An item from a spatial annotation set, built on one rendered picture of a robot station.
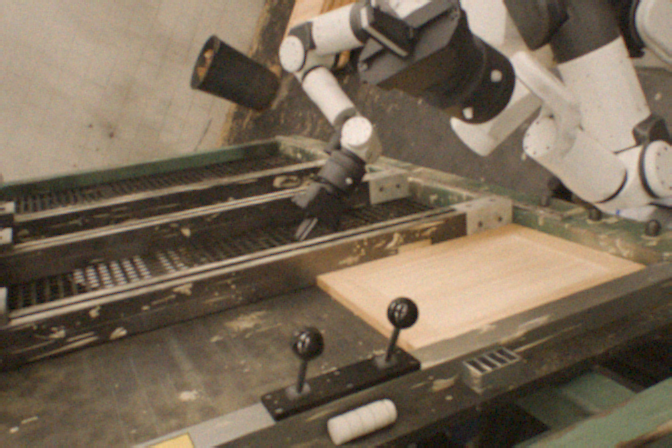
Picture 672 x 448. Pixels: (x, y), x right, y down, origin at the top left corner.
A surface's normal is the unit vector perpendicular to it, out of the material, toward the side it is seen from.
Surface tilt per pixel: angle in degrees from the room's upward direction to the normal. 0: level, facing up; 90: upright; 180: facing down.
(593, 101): 46
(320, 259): 90
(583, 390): 59
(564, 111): 85
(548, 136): 7
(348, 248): 90
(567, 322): 90
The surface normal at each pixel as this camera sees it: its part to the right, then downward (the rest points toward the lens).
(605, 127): -0.70, 0.47
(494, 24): -0.37, 0.21
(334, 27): -0.72, 0.18
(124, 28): 0.52, 0.07
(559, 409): -0.89, 0.21
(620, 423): -0.08, -0.95
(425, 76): 0.10, 0.95
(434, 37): -0.69, -0.15
